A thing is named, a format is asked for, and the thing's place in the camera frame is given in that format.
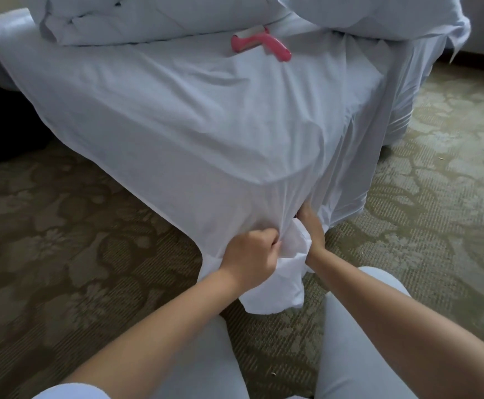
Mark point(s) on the person's left hand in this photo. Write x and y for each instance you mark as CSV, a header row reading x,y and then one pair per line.
x,y
250,257

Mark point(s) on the person's right hand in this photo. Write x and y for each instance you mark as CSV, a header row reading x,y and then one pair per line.
x,y
313,232

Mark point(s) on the white bed sheet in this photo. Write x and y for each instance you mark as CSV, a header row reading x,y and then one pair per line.
x,y
184,137

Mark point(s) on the white pillow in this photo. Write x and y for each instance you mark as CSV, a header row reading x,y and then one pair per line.
x,y
375,14

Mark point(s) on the person's right forearm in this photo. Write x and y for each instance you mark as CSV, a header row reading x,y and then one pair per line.
x,y
408,328

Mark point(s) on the person's left forearm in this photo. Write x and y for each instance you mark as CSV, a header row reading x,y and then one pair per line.
x,y
150,336

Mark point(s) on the person's white shirt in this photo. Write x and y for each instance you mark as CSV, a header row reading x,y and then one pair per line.
x,y
71,392

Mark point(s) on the pink lint roller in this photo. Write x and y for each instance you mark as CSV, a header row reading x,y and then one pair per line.
x,y
263,44

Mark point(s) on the white duvet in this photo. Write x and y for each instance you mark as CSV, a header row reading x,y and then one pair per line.
x,y
159,16

